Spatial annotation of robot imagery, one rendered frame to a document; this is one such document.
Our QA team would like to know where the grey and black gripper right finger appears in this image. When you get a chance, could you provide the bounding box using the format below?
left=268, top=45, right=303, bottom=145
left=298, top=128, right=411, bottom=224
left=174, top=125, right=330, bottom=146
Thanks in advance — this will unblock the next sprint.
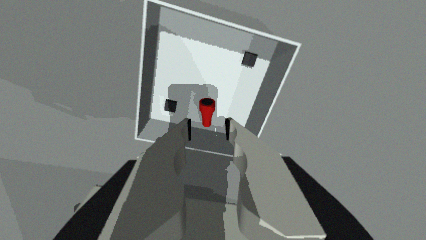
left=225, top=117, right=374, bottom=240

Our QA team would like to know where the red wire connector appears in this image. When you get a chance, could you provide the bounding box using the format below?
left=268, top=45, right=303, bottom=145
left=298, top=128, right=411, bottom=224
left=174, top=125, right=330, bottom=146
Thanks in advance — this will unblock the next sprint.
left=199, top=98, right=215, bottom=127

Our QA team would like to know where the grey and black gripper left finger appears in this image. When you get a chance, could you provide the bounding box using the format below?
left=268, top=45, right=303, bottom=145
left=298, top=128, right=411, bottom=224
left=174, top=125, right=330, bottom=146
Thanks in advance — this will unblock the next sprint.
left=53, top=118, right=191, bottom=240

